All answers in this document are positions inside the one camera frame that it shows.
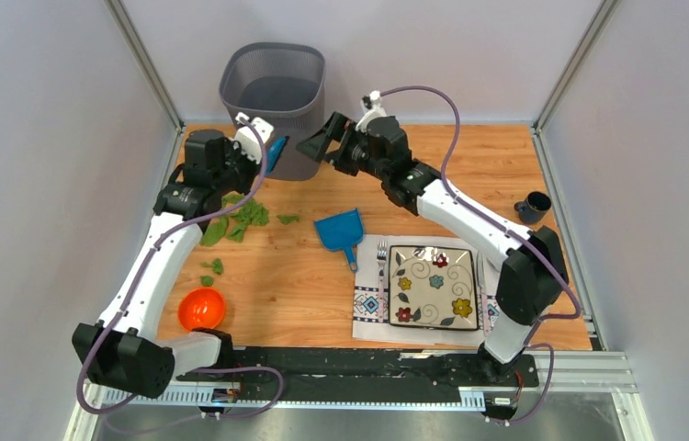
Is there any orange bowl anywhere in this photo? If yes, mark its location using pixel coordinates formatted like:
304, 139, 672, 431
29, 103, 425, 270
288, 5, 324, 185
177, 287, 227, 332

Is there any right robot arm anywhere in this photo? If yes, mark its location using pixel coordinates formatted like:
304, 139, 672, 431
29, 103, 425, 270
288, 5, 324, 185
296, 112, 569, 385

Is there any green paper scrap pair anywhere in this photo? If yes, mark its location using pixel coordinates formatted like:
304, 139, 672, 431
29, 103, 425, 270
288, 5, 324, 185
200, 258, 224, 276

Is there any small green paper scrap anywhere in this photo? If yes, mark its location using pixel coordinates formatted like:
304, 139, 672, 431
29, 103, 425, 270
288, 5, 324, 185
277, 214, 300, 225

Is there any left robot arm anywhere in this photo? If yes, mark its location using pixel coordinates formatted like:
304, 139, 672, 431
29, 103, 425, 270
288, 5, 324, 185
72, 120, 275, 401

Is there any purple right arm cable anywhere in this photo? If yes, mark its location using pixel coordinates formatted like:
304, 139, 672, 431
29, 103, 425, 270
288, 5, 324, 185
378, 85, 583, 425

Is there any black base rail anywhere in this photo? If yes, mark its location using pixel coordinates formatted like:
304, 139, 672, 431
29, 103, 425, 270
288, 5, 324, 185
175, 345, 540, 406

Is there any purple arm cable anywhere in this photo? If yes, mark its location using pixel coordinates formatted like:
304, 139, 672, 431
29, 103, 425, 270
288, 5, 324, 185
378, 85, 583, 425
75, 119, 286, 421

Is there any silver knife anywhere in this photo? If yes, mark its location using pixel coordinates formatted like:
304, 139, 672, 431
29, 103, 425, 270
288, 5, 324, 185
475, 252, 489, 334

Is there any dark blue mug far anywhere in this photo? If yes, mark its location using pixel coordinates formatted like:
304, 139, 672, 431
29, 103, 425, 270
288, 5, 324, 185
514, 191, 552, 224

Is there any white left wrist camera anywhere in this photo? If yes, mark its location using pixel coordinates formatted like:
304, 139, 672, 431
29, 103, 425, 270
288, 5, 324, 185
232, 112, 274, 164

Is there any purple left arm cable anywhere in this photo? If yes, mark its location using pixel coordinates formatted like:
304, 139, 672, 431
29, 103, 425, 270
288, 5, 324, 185
75, 119, 286, 421

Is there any blue dustpan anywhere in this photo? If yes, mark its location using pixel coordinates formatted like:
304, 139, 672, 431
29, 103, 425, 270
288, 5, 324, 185
313, 209, 365, 273

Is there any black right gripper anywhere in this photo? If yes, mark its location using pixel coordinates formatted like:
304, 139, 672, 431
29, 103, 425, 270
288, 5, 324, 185
297, 112, 389, 182

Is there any white patterned placemat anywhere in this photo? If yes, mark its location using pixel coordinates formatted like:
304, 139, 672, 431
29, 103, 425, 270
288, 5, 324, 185
352, 234, 501, 346

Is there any silver fork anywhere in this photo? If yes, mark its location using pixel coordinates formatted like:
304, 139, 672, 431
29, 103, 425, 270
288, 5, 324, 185
377, 240, 388, 323

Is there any square floral plate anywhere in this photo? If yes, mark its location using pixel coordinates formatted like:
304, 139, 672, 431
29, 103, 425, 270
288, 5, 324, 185
388, 245, 480, 332

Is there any blue hand brush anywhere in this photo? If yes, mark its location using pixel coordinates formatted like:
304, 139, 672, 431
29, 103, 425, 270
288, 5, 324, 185
266, 136, 289, 174

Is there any grey mesh waste bin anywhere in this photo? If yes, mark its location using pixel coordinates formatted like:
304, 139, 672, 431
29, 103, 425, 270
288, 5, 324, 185
219, 42, 326, 181

